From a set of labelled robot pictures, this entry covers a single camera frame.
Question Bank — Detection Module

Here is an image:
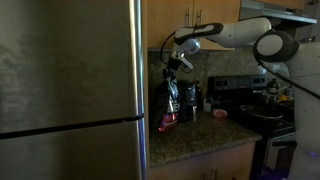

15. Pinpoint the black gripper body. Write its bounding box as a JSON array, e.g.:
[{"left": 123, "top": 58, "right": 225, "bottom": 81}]
[{"left": 166, "top": 57, "right": 183, "bottom": 73}]

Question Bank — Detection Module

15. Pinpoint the black whey powder packet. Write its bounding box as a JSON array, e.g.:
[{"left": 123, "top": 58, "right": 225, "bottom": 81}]
[{"left": 153, "top": 76, "right": 182, "bottom": 134}]

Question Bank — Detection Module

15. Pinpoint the small white countertop container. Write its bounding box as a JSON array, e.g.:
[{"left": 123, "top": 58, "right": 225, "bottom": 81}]
[{"left": 202, "top": 96, "right": 213, "bottom": 113}]

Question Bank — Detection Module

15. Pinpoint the pink sponge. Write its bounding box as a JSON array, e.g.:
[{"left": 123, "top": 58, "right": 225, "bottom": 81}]
[{"left": 211, "top": 108, "right": 229, "bottom": 119}]

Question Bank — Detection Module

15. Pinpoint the dark frying pan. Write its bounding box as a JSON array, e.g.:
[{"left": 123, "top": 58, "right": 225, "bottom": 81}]
[{"left": 239, "top": 103, "right": 285, "bottom": 122}]

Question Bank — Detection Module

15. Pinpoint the wooden base cabinet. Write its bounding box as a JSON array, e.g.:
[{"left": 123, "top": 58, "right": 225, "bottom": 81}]
[{"left": 148, "top": 141, "right": 258, "bottom": 180}]

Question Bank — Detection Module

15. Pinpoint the stainless steel refrigerator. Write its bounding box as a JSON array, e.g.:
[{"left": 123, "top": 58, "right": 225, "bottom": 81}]
[{"left": 0, "top": 0, "right": 148, "bottom": 180}]

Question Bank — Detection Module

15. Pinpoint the dark glass bottle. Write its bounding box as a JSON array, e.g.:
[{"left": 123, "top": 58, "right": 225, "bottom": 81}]
[{"left": 266, "top": 78, "right": 281, "bottom": 95}]

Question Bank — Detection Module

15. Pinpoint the steel range hood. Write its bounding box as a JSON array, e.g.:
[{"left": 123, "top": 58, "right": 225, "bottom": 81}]
[{"left": 239, "top": 0, "right": 318, "bottom": 25}]

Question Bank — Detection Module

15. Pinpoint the black kitchen stove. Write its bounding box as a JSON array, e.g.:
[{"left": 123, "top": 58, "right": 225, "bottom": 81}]
[{"left": 207, "top": 73, "right": 298, "bottom": 180}]

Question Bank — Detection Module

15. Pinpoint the yellow object by sink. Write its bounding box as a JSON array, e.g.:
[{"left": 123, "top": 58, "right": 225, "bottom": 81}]
[{"left": 277, "top": 94, "right": 294, "bottom": 102}]

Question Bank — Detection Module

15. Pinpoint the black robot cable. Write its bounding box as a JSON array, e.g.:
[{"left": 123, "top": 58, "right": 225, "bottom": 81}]
[{"left": 159, "top": 28, "right": 178, "bottom": 65}]

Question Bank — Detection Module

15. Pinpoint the wooden wall cabinet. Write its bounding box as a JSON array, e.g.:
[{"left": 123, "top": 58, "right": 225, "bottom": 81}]
[{"left": 146, "top": 0, "right": 242, "bottom": 52}]

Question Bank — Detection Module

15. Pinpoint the metal cabinet door handle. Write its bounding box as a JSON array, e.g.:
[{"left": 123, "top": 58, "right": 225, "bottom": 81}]
[
  {"left": 183, "top": 7, "right": 191, "bottom": 29},
  {"left": 195, "top": 8, "right": 203, "bottom": 26}
]

